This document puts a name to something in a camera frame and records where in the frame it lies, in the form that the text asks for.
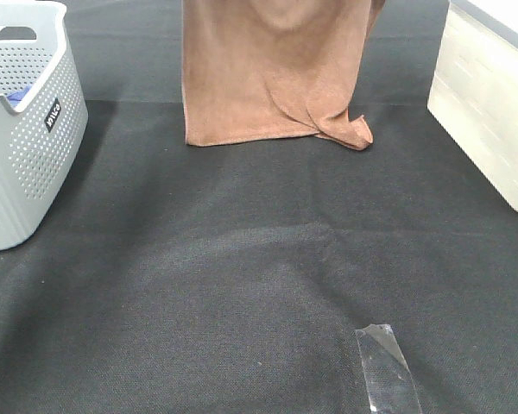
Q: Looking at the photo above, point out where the brown towel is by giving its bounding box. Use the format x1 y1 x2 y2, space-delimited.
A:
182 1 383 150

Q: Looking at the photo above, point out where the black table cloth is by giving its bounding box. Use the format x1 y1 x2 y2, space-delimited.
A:
0 1 518 413

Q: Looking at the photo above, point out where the clear tape strip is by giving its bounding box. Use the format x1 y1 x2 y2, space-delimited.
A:
355 324 423 414

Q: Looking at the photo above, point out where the grey perforated laundry basket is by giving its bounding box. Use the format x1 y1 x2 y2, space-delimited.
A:
0 1 88 251

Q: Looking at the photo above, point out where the white plastic storage bin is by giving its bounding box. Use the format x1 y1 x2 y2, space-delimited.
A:
427 1 518 212

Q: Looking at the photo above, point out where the blue cloth in basket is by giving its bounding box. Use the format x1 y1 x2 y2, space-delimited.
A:
6 85 31 108

